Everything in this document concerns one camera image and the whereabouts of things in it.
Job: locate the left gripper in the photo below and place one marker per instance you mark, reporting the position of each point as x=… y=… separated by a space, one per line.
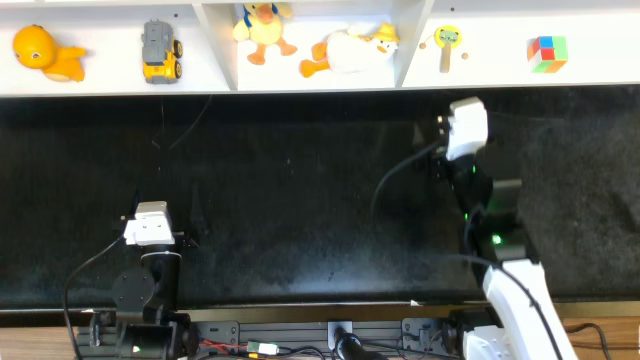
x=186 y=240

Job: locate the grey and yellow toy truck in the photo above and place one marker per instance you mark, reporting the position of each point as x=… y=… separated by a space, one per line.
x=160 y=55

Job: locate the yellow rubber duck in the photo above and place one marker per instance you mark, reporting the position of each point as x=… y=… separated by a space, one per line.
x=40 y=50

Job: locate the yellow rattle drum toy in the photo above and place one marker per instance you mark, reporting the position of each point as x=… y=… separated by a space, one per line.
x=446 y=40

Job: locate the many-coloured puzzle cube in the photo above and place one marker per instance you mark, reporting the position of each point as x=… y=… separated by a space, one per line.
x=547 y=52

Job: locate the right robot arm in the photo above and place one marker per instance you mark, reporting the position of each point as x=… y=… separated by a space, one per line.
x=515 y=300

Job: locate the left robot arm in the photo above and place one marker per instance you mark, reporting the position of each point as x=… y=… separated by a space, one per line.
x=160 y=280

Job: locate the white shelf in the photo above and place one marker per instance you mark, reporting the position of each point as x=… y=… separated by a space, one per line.
x=110 y=65

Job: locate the yellow plush duck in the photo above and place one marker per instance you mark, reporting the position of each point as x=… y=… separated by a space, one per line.
x=265 y=30

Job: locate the white plush duck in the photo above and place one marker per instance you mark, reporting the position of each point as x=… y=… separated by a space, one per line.
x=355 y=52

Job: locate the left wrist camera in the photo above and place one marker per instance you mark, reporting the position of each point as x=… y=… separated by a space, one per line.
x=150 y=225

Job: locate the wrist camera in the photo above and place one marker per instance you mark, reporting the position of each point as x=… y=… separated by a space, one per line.
x=467 y=127
x=150 y=225

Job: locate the mounting rail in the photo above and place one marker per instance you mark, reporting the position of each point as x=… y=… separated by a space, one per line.
x=290 y=332

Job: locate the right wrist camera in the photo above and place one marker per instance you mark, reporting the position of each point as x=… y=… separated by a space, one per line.
x=467 y=127

